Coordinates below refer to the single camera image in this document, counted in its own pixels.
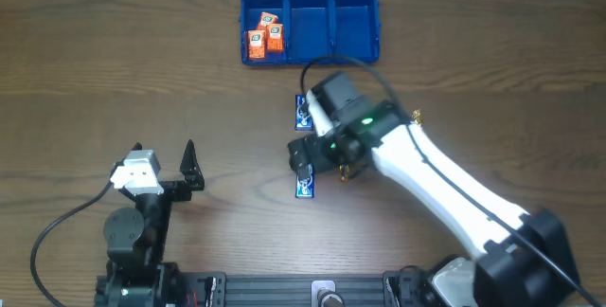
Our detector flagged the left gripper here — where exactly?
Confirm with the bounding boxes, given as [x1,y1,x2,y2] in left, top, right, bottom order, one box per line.
[111,138,205,203]

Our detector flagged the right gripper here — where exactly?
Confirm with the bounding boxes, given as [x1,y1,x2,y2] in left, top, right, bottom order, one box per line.
[287,135,329,184]

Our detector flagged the blue candy pack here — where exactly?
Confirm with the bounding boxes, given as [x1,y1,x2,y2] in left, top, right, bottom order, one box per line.
[294,94,314,132]
[294,173,316,200]

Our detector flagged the orange candy box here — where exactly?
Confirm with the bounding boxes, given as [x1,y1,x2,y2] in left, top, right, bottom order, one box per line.
[265,22,285,54]
[257,10,279,32]
[246,29,267,61]

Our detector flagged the blue tray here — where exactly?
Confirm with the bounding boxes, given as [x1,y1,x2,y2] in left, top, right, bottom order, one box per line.
[240,0,382,66]

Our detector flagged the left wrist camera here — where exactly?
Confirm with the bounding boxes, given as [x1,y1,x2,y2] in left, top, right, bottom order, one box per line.
[109,149,165,197]

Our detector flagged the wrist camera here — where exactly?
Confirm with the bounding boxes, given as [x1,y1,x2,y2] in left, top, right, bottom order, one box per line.
[109,149,165,197]
[305,88,335,138]

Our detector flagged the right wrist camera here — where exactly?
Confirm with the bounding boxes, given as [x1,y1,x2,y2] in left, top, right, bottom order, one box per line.
[305,88,335,138]

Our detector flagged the mounting rail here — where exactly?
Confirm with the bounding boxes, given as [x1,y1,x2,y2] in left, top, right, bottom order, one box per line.
[182,271,430,307]

